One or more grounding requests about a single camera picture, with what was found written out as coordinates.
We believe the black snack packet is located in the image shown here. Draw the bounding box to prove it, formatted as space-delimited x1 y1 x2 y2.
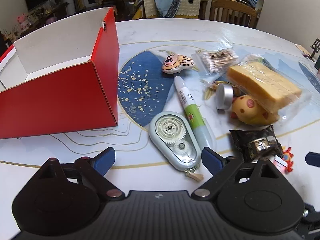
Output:
229 126 284 163

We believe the wooden chair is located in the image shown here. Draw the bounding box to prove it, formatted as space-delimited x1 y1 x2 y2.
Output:
209 0 258 28

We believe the yellow sofa blanket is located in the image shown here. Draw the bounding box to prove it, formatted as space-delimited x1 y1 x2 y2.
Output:
132 4 146 20

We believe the silver round tin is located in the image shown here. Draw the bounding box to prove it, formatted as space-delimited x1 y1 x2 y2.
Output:
215 83 234 110

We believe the white green glue pen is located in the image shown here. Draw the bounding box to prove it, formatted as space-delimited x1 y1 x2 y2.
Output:
174 76 217 150

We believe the blue clothing pile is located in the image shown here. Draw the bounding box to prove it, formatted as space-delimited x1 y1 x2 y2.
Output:
144 0 182 17

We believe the dark TV cabinet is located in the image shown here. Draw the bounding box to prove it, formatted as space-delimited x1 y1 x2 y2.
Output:
0 2 69 45

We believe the cream covered sofa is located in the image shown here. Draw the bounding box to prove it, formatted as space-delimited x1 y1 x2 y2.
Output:
135 0 208 20

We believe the sliced bread packet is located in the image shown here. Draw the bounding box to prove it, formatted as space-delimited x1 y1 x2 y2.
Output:
226 54 313 125

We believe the tissue pack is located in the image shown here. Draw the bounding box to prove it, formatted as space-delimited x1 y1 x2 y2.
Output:
246 54 274 68

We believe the pink plush toy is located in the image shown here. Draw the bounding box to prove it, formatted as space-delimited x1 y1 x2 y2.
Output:
17 12 32 29

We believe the twisted dough snack packet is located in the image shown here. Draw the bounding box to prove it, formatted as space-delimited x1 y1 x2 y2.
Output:
200 79 240 100

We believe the yellow pig toy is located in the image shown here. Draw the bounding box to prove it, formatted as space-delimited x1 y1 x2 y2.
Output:
230 95 278 125

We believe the pale blue correction tape dispenser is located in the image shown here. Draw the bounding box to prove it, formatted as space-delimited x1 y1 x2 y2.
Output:
149 111 204 180

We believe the red cardboard box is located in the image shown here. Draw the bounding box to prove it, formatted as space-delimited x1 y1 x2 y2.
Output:
0 7 120 140

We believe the red dragon ornament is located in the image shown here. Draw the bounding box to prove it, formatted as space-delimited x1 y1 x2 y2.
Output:
281 147 295 173

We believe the cotton swab packet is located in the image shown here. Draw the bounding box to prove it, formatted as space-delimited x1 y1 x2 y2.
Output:
196 48 239 75

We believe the small pink white packet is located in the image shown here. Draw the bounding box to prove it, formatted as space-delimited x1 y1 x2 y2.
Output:
272 155 288 174

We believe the black metal ornament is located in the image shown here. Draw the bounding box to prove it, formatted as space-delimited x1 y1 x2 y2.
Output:
310 39 320 60

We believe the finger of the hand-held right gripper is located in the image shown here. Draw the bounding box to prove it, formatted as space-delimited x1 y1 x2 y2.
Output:
305 151 320 165

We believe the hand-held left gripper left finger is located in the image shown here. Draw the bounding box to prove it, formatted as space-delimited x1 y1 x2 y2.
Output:
40 147 125 202

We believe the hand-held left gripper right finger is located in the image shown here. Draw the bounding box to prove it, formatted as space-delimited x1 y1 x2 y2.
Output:
191 147 283 202

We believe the fish plush toy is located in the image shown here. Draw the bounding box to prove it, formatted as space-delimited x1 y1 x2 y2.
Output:
162 54 195 74

